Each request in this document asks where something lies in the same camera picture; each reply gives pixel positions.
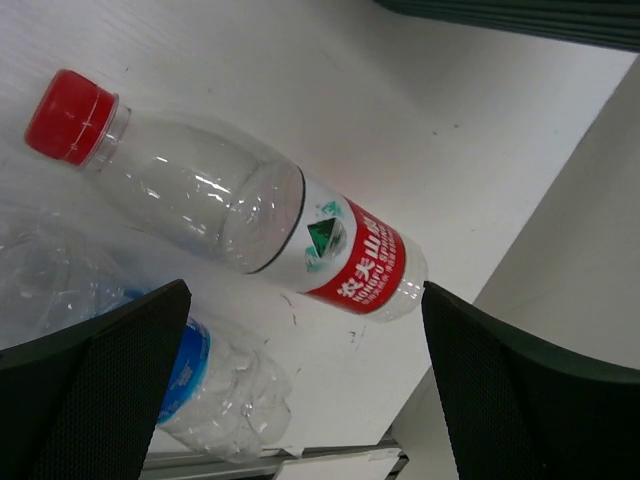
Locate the red-capped red-label plastic bottle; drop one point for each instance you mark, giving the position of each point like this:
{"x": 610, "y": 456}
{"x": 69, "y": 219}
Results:
{"x": 223, "y": 196}

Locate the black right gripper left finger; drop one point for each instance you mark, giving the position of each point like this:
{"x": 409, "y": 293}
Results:
{"x": 82, "y": 403}

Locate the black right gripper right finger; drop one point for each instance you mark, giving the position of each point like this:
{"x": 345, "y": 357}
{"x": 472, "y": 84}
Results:
{"x": 519, "y": 407}

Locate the blue-label clear plastic bottle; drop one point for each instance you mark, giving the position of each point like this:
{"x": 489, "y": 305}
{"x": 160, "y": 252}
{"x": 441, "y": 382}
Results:
{"x": 224, "y": 397}

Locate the dark green plastic bin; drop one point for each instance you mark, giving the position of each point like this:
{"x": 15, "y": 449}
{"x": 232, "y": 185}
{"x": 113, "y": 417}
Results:
{"x": 607, "y": 24}

